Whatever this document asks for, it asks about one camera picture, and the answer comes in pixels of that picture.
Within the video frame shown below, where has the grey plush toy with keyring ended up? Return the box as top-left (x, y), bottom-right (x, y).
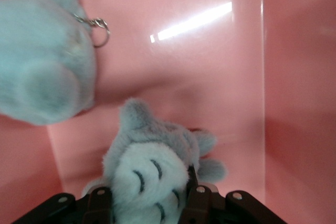
top-left (0, 0), bottom-right (111, 126)

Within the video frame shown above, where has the grey plush toy white belly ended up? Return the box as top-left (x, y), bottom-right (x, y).
top-left (82, 98), bottom-right (228, 224)

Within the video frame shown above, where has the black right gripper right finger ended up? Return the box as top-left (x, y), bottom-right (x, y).
top-left (181, 165), bottom-right (286, 224)

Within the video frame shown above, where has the pink plastic box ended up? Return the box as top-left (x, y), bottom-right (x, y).
top-left (0, 0), bottom-right (336, 224)

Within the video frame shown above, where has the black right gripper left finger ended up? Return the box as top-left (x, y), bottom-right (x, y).
top-left (12, 186), bottom-right (115, 224)

